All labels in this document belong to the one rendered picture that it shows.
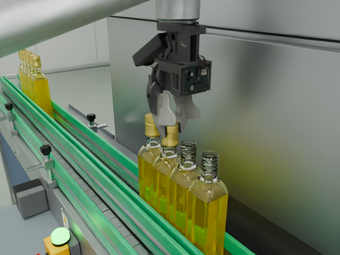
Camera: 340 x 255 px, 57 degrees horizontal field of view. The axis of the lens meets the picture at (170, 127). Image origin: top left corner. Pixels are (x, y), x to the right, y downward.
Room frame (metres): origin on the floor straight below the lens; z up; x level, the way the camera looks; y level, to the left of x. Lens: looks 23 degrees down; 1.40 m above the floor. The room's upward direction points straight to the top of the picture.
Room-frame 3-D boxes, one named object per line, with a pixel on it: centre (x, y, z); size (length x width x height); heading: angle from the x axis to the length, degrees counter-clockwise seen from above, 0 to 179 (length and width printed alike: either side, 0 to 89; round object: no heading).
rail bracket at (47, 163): (0.77, 0.36, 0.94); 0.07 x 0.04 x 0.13; 127
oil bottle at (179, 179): (0.53, -0.03, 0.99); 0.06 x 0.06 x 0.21; 37
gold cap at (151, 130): (0.62, 0.04, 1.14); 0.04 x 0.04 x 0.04
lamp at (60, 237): (0.62, 0.27, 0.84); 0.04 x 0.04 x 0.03
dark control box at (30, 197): (0.84, 0.45, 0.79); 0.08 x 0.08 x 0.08; 37
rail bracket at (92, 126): (1.04, 0.26, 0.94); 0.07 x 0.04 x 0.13; 127
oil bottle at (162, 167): (0.57, 0.00, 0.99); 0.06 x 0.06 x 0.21; 37
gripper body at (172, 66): (0.55, -0.02, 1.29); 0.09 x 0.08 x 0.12; 37
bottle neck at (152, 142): (0.62, 0.04, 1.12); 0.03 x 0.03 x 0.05
